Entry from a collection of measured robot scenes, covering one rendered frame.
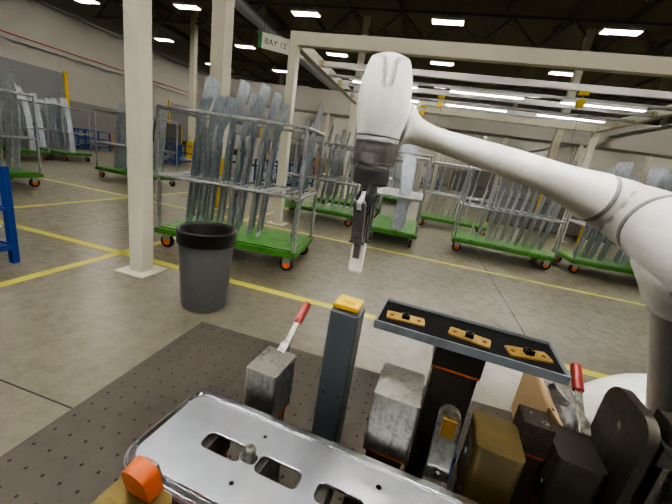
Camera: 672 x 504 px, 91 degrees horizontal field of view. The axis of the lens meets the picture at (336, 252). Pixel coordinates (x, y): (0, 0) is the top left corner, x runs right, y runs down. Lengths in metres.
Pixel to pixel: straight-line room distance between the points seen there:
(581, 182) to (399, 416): 0.55
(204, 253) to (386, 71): 2.45
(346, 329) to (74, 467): 0.72
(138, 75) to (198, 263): 1.81
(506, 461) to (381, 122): 0.61
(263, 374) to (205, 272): 2.35
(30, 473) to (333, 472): 0.73
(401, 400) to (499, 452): 0.16
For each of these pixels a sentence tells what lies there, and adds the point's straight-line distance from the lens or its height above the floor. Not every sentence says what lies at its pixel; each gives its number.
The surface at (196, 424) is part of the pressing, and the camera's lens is 0.69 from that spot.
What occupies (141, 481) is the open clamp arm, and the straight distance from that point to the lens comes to 0.50.
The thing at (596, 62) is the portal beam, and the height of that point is 3.36.
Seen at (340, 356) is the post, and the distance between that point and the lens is 0.82.
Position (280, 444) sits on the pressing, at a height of 1.00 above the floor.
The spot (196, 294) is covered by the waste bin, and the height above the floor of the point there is 0.18.
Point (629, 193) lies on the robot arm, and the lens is 0.84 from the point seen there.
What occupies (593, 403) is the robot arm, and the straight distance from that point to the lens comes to 1.25.
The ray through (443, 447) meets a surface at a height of 1.05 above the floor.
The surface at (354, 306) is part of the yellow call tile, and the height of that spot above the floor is 1.16.
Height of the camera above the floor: 1.48
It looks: 16 degrees down
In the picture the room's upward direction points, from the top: 9 degrees clockwise
